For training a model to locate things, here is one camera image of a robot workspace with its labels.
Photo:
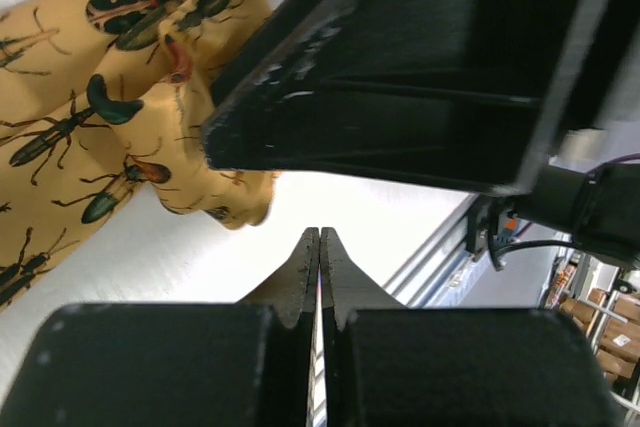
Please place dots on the yellow beetle print tie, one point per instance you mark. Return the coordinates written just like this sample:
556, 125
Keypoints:
101, 97

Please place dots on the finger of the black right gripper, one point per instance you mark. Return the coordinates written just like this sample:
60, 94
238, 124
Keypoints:
460, 94

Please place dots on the aluminium mounting rail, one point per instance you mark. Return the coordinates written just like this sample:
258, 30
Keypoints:
416, 281

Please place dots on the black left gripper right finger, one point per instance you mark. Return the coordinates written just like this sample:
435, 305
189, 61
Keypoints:
389, 365

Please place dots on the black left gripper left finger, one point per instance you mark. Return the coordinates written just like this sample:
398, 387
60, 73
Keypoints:
249, 363

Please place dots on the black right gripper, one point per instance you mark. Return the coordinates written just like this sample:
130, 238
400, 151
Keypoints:
595, 83

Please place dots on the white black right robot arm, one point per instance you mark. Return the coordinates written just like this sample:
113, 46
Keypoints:
600, 211

